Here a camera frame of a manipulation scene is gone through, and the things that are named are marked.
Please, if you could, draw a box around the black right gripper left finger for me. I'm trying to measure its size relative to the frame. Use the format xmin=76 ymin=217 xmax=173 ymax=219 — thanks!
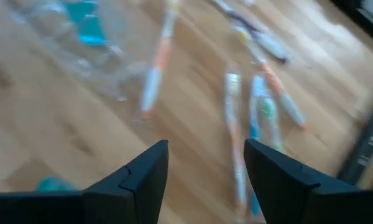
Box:
xmin=0 ymin=139 xmax=170 ymax=224

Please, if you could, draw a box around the clear acrylic organizer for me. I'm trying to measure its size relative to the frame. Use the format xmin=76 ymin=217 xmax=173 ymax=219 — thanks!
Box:
xmin=9 ymin=0 xmax=128 ymax=100

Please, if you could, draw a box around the purple toothbrush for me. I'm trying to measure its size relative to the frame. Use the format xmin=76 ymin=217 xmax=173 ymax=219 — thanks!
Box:
xmin=210 ymin=0 xmax=290 ymax=65

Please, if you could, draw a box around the green toothbrush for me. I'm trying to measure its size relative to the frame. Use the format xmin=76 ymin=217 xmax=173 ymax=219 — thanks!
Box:
xmin=260 ymin=96 xmax=283 ymax=153

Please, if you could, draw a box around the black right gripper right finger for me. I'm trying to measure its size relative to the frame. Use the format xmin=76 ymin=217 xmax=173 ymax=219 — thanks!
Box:
xmin=243 ymin=138 xmax=373 ymax=224

